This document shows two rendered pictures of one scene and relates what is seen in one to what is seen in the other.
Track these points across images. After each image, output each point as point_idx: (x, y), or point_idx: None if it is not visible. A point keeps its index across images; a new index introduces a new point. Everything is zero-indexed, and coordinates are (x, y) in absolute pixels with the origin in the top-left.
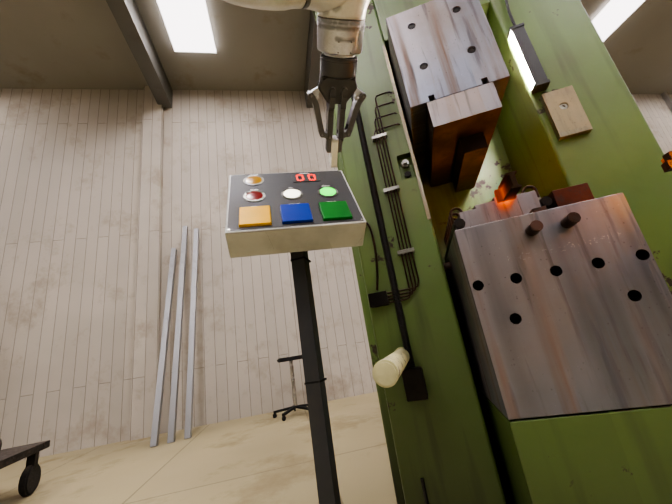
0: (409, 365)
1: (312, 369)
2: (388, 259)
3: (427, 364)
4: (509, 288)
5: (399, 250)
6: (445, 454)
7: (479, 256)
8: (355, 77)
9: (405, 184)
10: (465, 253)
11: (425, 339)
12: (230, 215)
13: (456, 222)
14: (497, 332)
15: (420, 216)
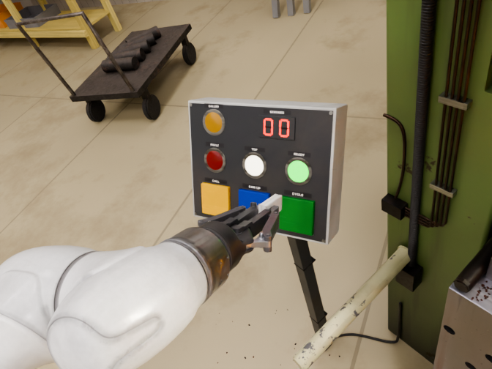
0: (408, 263)
1: (298, 262)
2: (414, 185)
3: (429, 270)
4: (479, 356)
5: (433, 184)
6: (422, 308)
7: (463, 321)
8: (242, 255)
9: (487, 102)
10: (449, 308)
11: (434, 258)
12: (195, 190)
13: (457, 283)
14: (449, 355)
15: (487, 162)
